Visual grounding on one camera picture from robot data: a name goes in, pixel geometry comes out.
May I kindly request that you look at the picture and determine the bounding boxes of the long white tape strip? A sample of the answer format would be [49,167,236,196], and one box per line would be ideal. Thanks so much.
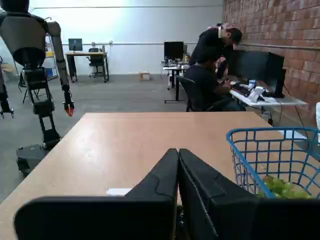
[106,187,133,196]

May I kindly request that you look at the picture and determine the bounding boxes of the green toy grapes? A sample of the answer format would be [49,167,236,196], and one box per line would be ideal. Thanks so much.
[257,174,316,200]

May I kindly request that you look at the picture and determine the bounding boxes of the white folding table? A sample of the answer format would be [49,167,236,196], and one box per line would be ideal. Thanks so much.
[229,79,309,124]

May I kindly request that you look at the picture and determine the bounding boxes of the white box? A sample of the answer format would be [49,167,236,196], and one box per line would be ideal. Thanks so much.
[247,86,267,102]

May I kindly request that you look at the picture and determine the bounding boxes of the black keyboard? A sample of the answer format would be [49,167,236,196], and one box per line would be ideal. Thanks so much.
[231,83,252,97]

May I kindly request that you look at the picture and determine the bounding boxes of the black office chair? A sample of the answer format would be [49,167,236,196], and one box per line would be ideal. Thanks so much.
[86,47,105,78]
[176,74,227,113]

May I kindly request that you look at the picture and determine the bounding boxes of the seated person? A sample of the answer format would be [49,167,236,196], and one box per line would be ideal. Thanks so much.
[183,61,247,113]

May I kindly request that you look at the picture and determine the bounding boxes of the large black monitor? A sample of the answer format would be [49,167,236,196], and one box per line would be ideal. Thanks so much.
[231,49,287,99]

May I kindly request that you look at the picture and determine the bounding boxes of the wooden desk with black legs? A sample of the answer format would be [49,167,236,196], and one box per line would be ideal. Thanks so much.
[65,51,110,84]

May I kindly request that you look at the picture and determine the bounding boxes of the metal shelf rack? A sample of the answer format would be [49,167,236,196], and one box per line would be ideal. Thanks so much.
[44,34,60,81]

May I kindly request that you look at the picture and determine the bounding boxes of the small monitor with blue screen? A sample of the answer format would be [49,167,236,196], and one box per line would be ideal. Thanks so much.
[68,38,83,53]

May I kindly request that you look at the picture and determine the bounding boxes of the standing person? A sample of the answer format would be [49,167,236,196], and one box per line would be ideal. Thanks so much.
[188,22,243,68]

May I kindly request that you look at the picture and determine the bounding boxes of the grey and black humanoid robot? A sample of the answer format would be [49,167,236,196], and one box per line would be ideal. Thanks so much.
[0,0,75,176]

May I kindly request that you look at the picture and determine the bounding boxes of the blue wire basket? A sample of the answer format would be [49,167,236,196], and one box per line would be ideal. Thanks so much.
[226,127,320,200]

